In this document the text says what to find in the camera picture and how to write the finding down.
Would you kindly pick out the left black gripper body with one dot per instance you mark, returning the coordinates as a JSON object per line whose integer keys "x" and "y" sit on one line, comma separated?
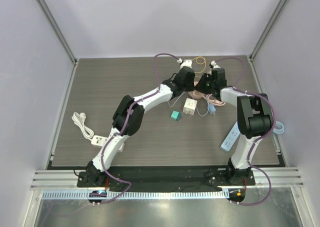
{"x": 189, "y": 87}

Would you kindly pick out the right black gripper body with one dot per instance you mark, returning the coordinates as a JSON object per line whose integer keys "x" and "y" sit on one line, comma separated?
{"x": 202, "y": 82}

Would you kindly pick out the pink round power socket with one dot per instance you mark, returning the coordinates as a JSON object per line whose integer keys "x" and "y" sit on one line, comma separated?
{"x": 196, "y": 94}

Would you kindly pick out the white cube socket adapter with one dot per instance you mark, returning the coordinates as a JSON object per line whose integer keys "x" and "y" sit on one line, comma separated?
{"x": 190, "y": 106}

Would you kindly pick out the blue USB charger plug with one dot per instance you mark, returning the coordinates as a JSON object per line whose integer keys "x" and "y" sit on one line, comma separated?
{"x": 211, "y": 109}

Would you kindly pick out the teal plug adapter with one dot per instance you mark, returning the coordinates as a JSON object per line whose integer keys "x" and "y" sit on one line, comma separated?
{"x": 175, "y": 115}

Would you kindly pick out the light blue power strip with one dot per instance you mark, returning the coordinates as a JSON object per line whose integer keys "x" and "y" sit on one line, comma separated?
{"x": 230, "y": 139}

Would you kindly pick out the white USB power strip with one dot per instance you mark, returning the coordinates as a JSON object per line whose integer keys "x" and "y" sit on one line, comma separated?
{"x": 100, "y": 141}

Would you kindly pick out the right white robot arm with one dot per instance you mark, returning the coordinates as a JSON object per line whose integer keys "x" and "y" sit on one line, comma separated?
{"x": 255, "y": 120}

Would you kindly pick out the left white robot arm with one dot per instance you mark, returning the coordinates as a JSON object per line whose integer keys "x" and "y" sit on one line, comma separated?
{"x": 128, "y": 118}

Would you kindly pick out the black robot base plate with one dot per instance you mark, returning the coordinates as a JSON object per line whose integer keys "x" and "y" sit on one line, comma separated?
{"x": 166, "y": 179}

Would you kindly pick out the white slotted cable duct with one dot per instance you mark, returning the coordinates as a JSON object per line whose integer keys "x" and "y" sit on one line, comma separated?
{"x": 107, "y": 195}

